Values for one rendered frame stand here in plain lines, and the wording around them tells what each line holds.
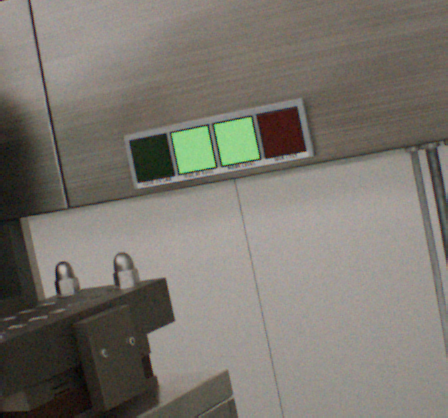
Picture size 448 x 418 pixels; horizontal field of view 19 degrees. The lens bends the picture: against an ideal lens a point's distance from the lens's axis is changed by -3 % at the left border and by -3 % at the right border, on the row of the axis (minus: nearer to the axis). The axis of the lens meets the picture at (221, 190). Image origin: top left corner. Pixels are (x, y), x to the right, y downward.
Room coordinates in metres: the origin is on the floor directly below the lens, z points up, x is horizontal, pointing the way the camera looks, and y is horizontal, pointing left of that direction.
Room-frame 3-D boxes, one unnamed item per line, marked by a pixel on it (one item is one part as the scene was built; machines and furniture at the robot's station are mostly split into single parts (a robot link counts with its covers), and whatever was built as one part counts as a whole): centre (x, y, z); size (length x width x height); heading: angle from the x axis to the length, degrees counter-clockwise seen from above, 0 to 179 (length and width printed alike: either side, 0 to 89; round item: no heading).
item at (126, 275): (1.71, 0.14, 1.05); 0.04 x 0.04 x 0.04
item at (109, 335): (1.56, 0.17, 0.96); 0.10 x 0.03 x 0.11; 152
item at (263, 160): (1.64, 0.00, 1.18); 0.25 x 0.01 x 0.07; 62
